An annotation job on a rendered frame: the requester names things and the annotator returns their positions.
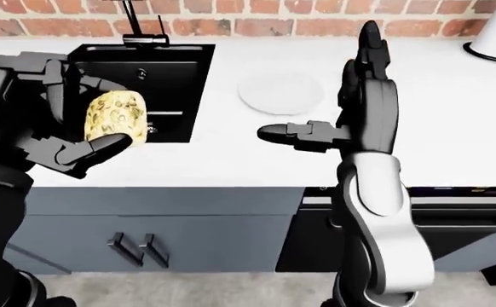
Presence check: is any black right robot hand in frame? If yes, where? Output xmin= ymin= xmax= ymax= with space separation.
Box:
xmin=257 ymin=20 xmax=400 ymax=155

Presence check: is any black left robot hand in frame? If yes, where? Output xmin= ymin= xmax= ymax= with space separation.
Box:
xmin=0 ymin=52 xmax=148 ymax=180

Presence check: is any yellow patterned sponge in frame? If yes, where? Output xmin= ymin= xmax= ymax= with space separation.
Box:
xmin=84 ymin=90 xmax=148 ymax=148

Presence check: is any white round plate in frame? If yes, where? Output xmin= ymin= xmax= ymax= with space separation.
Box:
xmin=237 ymin=72 xmax=325 ymax=116

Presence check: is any black kitchen sink basin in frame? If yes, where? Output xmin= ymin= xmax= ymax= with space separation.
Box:
xmin=66 ymin=43 xmax=216 ymax=144

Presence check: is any black sink faucet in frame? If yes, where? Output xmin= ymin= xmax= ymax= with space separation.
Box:
xmin=121 ymin=0 xmax=169 ymax=45

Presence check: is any black dishwasher front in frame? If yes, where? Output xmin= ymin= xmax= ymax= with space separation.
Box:
xmin=274 ymin=185 xmax=496 ymax=287

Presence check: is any grey cabinet with doors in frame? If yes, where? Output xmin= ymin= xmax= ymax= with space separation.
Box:
xmin=2 ymin=186 xmax=306 ymax=276

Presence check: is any black cabinet door handle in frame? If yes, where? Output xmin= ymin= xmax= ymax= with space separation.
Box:
xmin=138 ymin=233 xmax=170 ymax=269
xmin=107 ymin=232 xmax=145 ymax=267

